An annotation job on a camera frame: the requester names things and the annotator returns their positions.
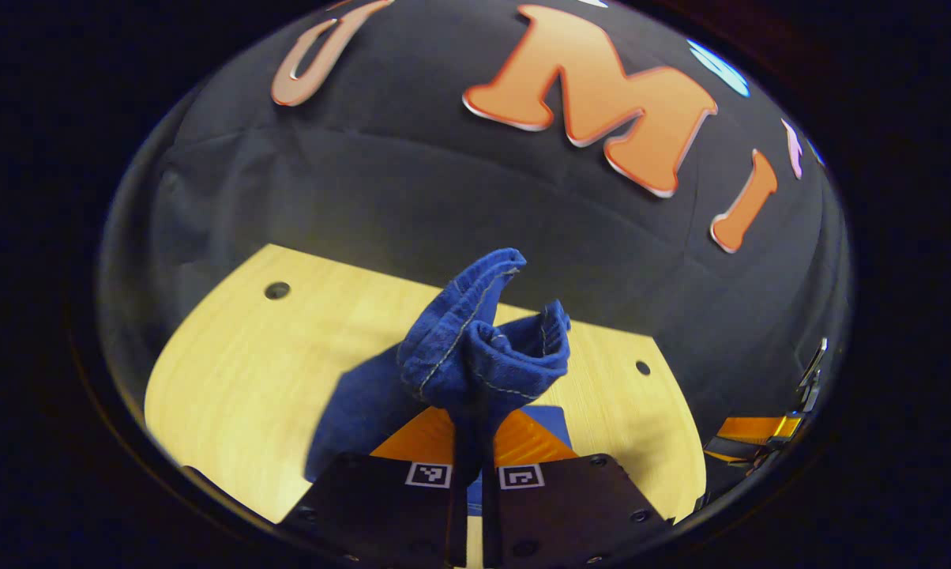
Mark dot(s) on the black backdrop cloth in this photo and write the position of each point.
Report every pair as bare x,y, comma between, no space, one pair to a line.
412,182

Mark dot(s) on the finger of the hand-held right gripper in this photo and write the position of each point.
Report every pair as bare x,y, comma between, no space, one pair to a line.
732,452
752,427

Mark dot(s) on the blue denim jeans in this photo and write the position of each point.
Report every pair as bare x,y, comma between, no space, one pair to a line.
483,356

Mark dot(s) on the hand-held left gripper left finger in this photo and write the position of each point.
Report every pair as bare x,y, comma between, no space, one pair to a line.
381,506

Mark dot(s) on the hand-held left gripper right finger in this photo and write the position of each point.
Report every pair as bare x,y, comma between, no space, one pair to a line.
570,506

